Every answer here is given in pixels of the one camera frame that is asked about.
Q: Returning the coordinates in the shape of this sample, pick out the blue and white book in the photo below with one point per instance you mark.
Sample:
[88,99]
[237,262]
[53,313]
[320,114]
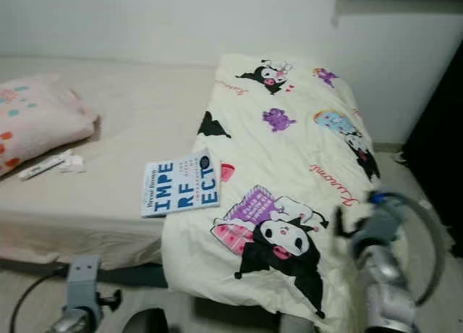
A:
[181,188]

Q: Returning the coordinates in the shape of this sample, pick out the black cabinet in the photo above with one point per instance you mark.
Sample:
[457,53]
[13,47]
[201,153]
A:
[438,137]

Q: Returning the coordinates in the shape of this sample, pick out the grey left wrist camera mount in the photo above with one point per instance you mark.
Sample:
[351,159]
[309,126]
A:
[85,279]

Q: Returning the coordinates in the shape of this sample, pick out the pink pillow with coloured dots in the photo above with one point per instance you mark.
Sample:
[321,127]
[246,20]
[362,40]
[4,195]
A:
[36,119]

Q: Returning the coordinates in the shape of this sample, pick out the dark teal bed frame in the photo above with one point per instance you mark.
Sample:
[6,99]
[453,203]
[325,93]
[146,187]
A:
[43,271]

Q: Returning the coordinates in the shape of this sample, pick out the crumpled white tissue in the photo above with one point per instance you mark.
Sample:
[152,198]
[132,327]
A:
[74,161]

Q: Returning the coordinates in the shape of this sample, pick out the cream cartoon print blanket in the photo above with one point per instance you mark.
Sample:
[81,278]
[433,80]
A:
[289,159]

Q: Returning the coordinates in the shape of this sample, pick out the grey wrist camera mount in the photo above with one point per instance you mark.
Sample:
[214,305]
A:
[85,279]
[380,228]

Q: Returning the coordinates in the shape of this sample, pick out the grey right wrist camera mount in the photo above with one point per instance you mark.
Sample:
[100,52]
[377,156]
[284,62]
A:
[380,228]

